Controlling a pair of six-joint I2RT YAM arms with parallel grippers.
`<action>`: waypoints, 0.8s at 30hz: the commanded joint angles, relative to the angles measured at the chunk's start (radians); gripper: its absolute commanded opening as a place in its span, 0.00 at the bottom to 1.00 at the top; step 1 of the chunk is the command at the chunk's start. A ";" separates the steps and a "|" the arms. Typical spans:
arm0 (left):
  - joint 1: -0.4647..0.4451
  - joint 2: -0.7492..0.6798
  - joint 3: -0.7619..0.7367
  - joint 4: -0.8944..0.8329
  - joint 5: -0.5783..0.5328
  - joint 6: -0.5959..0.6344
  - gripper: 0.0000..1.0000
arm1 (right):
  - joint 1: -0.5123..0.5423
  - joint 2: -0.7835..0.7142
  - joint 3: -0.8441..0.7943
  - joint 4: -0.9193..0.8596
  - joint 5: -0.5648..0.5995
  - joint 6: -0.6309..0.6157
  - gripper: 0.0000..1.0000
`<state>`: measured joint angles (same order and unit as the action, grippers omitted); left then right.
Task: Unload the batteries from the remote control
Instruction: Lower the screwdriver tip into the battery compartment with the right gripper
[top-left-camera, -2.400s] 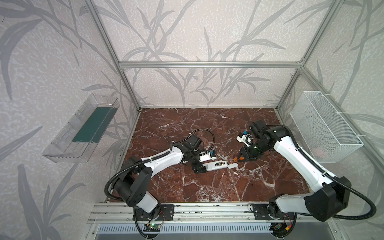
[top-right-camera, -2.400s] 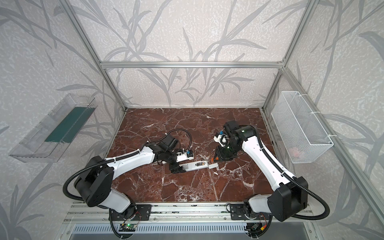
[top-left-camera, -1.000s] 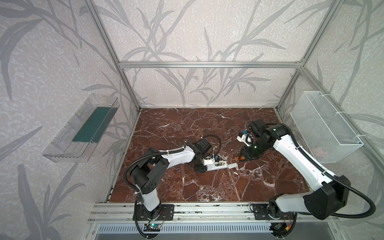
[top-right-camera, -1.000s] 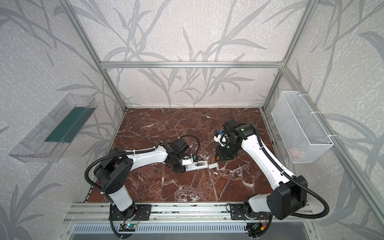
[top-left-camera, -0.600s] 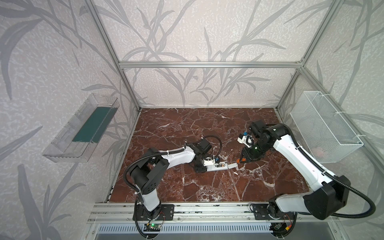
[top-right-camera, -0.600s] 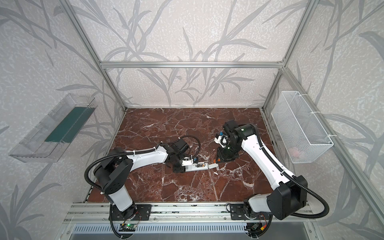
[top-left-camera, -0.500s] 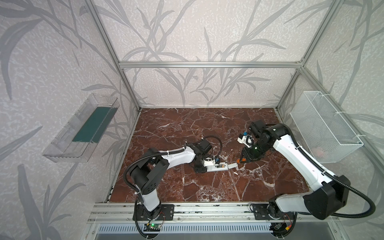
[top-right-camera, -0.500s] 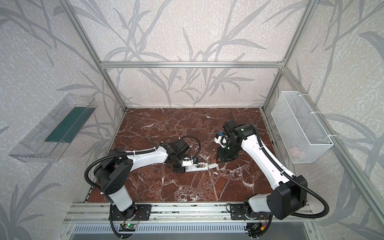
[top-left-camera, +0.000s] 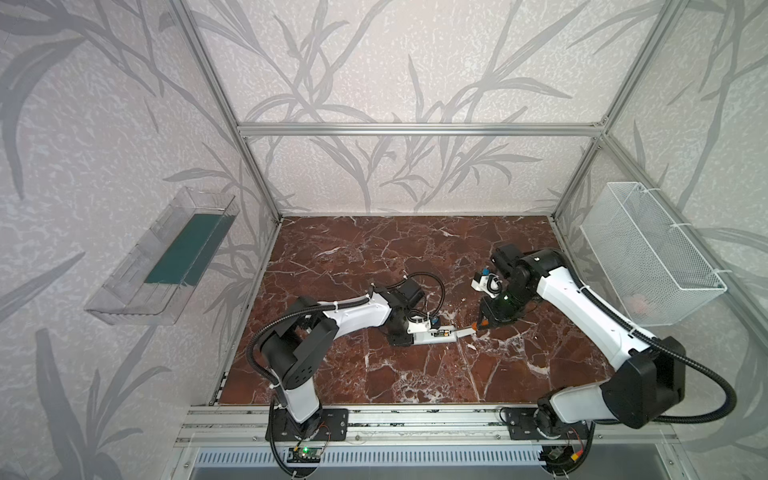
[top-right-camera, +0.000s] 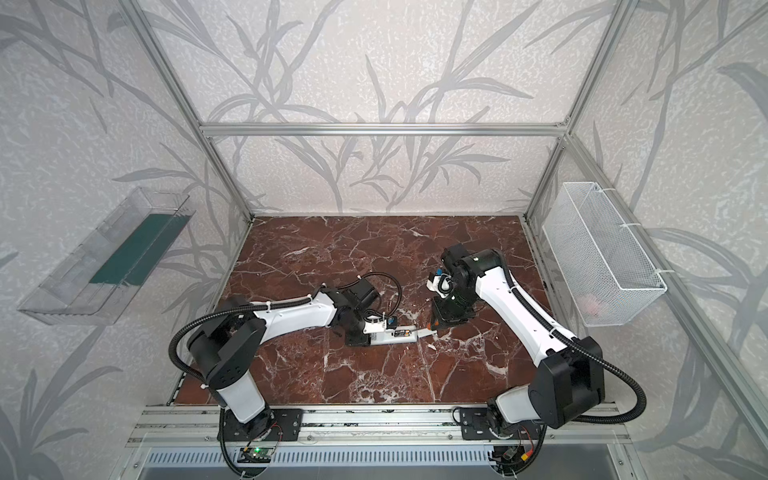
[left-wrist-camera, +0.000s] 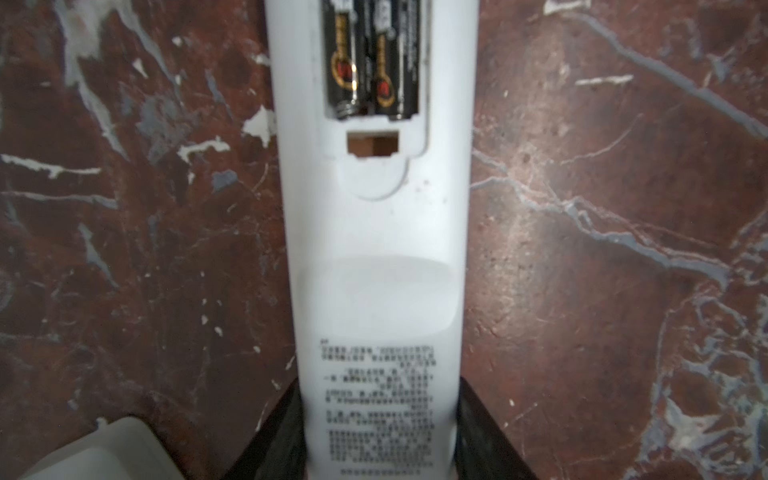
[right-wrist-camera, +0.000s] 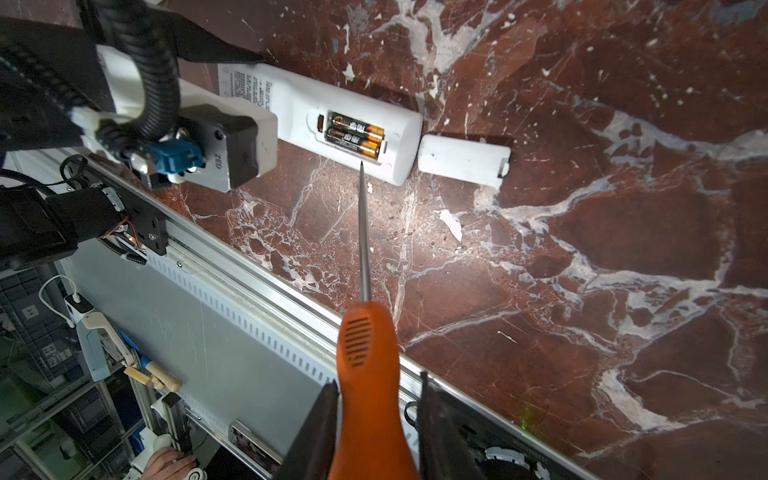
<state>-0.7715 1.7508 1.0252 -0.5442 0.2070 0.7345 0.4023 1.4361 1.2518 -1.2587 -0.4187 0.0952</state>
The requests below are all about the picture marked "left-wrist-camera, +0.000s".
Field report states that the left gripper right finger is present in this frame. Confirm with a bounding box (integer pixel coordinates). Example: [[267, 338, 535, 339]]
[[455, 379, 538, 480]]

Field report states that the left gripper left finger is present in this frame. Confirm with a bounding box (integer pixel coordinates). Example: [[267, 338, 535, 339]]
[[222, 379, 306, 480]]

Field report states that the short white remote control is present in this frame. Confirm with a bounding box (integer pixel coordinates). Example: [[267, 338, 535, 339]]
[[22, 416, 184, 480]]

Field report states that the black aa battery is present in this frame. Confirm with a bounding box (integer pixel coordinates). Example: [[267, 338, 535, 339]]
[[371, 0, 421, 120], [321, 1, 368, 119]]

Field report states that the long white remote control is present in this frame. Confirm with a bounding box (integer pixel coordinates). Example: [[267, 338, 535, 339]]
[[265, 1, 479, 479]]

